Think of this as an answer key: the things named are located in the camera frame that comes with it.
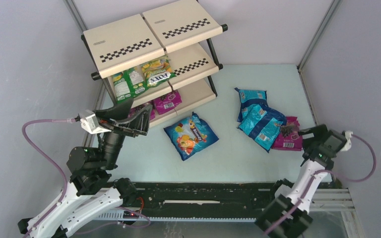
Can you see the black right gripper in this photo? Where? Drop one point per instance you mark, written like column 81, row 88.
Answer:
column 312, row 134

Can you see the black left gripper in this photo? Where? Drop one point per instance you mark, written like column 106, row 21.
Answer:
column 121, row 129

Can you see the green candy bag nutrition side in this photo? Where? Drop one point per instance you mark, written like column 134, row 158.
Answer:
column 129, row 84

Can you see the green Fox's candy bag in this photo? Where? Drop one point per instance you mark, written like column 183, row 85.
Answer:
column 157, row 71

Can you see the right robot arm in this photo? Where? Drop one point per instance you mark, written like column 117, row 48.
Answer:
column 287, row 216

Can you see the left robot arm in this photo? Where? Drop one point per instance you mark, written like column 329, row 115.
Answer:
column 83, row 197

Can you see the teal blue candy bag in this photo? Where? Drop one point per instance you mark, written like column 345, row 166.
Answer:
column 250, row 97
column 262, row 124

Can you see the blue fruit candy bag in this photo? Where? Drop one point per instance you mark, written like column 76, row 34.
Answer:
column 191, row 135

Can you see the beige three-tier shelf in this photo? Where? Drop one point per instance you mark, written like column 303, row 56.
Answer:
column 182, row 30

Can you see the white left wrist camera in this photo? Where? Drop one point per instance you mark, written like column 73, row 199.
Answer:
column 89, row 122

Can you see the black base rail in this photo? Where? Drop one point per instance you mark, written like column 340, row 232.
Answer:
column 203, row 201

